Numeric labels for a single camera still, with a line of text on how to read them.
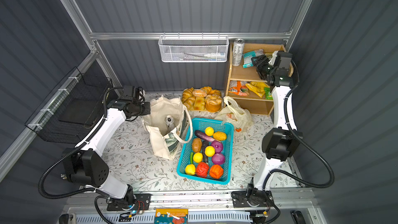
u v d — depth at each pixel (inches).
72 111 28.9
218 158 31.8
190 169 31.0
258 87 37.9
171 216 27.4
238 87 38.0
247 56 35.9
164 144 29.2
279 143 20.0
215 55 35.2
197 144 34.6
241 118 32.4
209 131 35.9
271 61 27.9
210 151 32.6
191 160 33.3
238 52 32.9
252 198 26.7
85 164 16.8
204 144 35.0
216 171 30.3
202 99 43.6
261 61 27.8
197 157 32.9
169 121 34.4
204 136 36.6
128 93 25.6
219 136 35.9
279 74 24.3
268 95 36.8
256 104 36.9
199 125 37.5
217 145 33.7
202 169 30.3
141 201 28.6
